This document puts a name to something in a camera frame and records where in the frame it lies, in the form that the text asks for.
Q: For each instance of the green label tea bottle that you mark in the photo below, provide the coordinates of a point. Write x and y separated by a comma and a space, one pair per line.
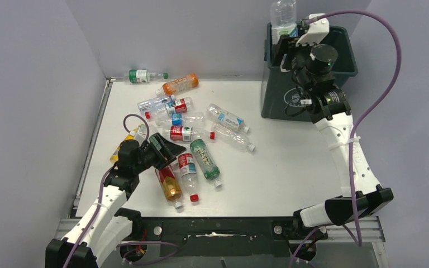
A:
210, 170

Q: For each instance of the crushed clear unlabelled bottle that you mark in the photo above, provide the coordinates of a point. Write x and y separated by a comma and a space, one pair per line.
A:
236, 140

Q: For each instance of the amber tea bottle red label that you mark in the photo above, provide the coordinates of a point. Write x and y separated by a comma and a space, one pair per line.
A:
170, 186

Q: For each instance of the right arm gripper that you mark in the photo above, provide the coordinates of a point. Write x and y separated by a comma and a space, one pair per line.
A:
285, 46

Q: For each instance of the short bottle red label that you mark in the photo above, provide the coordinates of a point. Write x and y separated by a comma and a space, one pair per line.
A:
189, 176

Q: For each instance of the yellow juice bottle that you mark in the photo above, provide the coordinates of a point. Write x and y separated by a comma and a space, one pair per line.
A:
137, 134

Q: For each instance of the clear bottle blue cap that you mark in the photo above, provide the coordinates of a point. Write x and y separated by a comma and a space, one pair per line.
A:
151, 104

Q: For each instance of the aluminium table frame rail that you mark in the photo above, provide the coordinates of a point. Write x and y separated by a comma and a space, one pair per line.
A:
350, 245

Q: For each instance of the clear bottle blue stripe label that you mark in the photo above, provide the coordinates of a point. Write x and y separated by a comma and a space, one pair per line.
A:
225, 118

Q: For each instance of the clear bottle blue white label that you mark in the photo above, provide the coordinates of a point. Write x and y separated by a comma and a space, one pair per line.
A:
283, 19

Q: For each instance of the bottle red blue label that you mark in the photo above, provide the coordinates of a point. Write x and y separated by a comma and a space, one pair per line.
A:
182, 105

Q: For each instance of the clear bottle dark green label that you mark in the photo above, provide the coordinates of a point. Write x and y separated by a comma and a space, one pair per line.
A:
195, 119

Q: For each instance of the clear bottle red label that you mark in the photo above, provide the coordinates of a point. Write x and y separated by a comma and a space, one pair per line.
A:
186, 134

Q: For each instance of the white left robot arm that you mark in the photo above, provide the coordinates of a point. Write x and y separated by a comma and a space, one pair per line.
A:
99, 199

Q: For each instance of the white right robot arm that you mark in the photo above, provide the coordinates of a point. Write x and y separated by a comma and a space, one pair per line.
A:
361, 192

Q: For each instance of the orange drink bottle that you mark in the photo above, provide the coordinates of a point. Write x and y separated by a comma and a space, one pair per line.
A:
176, 86

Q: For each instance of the dark green trash bin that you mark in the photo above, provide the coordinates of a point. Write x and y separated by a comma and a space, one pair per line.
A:
284, 99

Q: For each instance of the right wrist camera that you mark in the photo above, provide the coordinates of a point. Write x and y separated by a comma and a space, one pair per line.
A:
314, 30

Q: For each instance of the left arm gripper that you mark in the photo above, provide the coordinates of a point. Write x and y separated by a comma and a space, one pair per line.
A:
168, 151

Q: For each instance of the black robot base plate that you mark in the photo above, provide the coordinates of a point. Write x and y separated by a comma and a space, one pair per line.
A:
227, 236

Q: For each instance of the clear bottle green cap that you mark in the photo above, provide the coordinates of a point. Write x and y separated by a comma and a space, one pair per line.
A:
142, 76

